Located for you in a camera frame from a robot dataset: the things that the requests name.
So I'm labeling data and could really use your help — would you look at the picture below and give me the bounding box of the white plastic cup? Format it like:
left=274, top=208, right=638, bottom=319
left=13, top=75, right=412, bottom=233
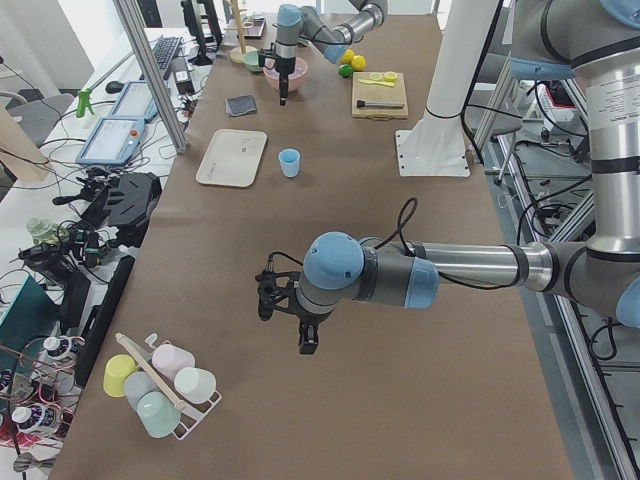
left=174, top=367, right=217, bottom=404

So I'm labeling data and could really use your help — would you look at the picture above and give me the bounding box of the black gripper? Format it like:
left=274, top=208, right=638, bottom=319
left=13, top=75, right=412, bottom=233
left=294, top=282, right=333, bottom=354
left=275, top=44, right=295, bottom=106

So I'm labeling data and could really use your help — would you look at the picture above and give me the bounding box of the mint green plastic cup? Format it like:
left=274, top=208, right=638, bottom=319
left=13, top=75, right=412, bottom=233
left=136, top=391, right=181, bottom=438

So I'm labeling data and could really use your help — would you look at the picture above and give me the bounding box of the teach pendant upper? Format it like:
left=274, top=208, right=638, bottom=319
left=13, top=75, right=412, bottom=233
left=110, top=80, right=158, bottom=122

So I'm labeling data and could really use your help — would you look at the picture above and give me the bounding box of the pink bowl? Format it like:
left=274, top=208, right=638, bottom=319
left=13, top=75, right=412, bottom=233
left=264, top=70, right=308, bottom=92

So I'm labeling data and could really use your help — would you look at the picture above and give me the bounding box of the yellow plastic cup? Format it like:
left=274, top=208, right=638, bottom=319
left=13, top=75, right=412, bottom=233
left=103, top=354, right=137, bottom=398

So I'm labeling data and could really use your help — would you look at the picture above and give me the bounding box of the yellow lemon lower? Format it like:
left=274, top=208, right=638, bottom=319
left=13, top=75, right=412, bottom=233
left=350, top=55, right=367, bottom=71

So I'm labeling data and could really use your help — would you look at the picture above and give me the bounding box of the teach pendant lower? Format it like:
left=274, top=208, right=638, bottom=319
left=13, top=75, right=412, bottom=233
left=76, top=115, right=146, bottom=166

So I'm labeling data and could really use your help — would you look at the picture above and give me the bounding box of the yellow lemon upper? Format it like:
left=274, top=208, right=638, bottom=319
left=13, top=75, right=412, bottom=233
left=340, top=49, right=355, bottom=65

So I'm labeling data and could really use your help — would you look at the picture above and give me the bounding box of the wooden cutting board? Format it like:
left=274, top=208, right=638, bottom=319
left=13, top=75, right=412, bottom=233
left=351, top=72, right=409, bottom=119

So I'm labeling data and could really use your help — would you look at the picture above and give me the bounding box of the yellow lemon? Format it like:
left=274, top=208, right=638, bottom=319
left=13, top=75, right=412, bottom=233
left=350, top=55, right=367, bottom=71
left=340, top=49, right=355, bottom=65

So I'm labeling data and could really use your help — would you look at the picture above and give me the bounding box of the pink plastic cup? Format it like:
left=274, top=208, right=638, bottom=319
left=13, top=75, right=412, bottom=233
left=151, top=343, right=195, bottom=381

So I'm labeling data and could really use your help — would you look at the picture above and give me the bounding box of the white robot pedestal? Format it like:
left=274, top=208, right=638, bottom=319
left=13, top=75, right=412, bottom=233
left=396, top=0, right=502, bottom=177

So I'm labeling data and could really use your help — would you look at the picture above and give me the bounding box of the mint green bowl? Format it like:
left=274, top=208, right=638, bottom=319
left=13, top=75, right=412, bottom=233
left=243, top=50, right=263, bottom=74

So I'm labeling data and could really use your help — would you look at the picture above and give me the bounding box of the grey folded cloth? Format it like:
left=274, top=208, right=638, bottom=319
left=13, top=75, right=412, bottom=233
left=225, top=95, right=257, bottom=117

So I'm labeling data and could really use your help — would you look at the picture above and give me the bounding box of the teach pendant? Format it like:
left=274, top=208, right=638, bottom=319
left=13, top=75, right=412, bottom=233
left=76, top=115, right=146, bottom=166
left=110, top=80, right=158, bottom=122

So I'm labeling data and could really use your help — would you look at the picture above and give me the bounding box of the green lime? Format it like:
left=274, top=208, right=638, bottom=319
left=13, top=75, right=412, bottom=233
left=338, top=65, right=353, bottom=78

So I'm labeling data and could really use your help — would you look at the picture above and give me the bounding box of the grey plastic cup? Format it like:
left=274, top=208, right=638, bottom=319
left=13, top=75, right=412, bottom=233
left=123, top=370, right=158, bottom=410

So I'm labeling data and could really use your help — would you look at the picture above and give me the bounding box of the metal muddler black tip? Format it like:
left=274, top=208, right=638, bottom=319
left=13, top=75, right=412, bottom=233
left=356, top=99, right=405, bottom=109

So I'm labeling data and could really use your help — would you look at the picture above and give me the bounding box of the white wire cup rack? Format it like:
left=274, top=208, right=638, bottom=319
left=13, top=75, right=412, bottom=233
left=115, top=333, right=223, bottom=440

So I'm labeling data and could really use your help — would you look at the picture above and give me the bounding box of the beige rabbit tray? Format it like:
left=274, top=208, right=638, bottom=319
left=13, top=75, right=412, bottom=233
left=195, top=129, right=267, bottom=188

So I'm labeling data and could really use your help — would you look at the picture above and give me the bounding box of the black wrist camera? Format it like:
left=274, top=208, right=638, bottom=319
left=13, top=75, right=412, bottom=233
left=255, top=251, right=302, bottom=321
left=258, top=43, right=277, bottom=68

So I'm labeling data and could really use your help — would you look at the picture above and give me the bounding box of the light blue plastic cup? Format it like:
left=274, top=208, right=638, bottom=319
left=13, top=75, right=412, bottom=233
left=278, top=148, right=301, bottom=178

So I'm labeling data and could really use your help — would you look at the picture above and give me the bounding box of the yellow plastic knife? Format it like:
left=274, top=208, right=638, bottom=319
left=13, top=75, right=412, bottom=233
left=357, top=78, right=396, bottom=88

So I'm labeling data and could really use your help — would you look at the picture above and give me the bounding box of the aluminium frame post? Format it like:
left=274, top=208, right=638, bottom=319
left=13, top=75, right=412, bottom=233
left=113, top=0, right=187, bottom=154

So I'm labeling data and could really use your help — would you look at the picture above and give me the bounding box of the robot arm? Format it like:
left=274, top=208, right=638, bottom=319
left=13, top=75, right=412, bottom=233
left=289, top=1, right=639, bottom=355
left=271, top=0, right=388, bottom=106

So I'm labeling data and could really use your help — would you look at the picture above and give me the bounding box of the black keyboard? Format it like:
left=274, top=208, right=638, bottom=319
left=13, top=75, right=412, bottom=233
left=152, top=37, right=183, bottom=80

